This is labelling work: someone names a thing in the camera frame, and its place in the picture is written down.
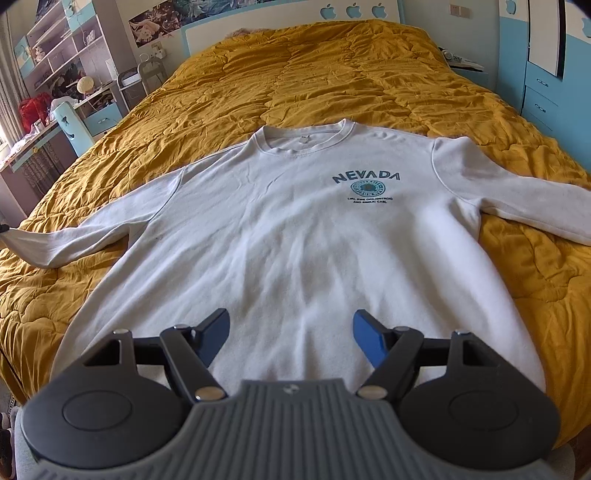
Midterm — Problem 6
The white Nevada sweatshirt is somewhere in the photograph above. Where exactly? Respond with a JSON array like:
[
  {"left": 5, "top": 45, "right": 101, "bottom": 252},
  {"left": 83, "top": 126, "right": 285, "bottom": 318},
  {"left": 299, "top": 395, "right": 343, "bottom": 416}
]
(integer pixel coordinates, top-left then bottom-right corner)
[{"left": 1, "top": 120, "right": 590, "bottom": 390}]

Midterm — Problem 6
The light blue desk chair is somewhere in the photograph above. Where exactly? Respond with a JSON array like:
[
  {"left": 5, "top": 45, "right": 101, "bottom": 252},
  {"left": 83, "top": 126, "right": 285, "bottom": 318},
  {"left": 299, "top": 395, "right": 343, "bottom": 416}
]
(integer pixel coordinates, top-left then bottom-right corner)
[{"left": 53, "top": 102, "right": 95, "bottom": 157}]

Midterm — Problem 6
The grey folding chair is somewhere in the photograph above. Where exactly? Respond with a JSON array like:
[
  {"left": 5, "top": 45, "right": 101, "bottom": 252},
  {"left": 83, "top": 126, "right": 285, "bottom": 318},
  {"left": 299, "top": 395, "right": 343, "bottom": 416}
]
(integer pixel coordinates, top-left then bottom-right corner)
[{"left": 117, "top": 57, "right": 168, "bottom": 111}]

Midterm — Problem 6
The mustard yellow quilt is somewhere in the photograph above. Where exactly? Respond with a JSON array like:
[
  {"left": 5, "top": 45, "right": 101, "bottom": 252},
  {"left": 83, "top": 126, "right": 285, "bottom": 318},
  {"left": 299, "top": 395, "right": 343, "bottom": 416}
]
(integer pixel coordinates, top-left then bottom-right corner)
[{"left": 22, "top": 20, "right": 590, "bottom": 442}]

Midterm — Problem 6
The blue nightstand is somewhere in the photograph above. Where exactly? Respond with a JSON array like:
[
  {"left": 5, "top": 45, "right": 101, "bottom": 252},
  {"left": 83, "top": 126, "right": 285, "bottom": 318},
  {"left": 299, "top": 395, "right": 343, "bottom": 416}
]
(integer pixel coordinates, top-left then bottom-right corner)
[{"left": 439, "top": 46, "right": 495, "bottom": 90}]

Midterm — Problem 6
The red fabric on desk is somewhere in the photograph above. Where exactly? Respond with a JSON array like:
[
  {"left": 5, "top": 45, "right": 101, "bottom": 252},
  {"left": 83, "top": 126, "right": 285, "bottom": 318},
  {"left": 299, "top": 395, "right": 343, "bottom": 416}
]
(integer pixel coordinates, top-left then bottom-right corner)
[{"left": 18, "top": 92, "right": 52, "bottom": 133}]

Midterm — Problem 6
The white blue bed headboard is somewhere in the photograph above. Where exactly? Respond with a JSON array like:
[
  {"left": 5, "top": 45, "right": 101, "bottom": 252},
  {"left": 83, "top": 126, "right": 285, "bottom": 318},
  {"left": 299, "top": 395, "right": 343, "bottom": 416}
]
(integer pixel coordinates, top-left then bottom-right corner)
[{"left": 181, "top": 0, "right": 406, "bottom": 57}]

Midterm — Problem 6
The white bookshelf desk unit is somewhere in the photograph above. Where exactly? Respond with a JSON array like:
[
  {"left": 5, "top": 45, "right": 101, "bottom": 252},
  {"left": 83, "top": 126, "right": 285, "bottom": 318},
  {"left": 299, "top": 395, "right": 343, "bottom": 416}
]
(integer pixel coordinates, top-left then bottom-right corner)
[{"left": 1, "top": 1, "right": 136, "bottom": 226}]

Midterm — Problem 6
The blue white wardrobe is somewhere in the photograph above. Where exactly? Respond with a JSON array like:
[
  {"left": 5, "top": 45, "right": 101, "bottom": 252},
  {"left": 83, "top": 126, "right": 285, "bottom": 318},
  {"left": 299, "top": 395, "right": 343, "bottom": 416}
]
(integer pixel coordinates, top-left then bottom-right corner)
[{"left": 496, "top": 0, "right": 590, "bottom": 169}]

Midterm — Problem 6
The anime wall poster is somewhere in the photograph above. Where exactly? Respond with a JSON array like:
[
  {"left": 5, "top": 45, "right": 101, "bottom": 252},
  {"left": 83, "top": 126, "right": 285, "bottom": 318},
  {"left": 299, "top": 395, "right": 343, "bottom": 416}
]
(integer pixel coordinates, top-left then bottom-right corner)
[{"left": 128, "top": 0, "right": 269, "bottom": 46}]

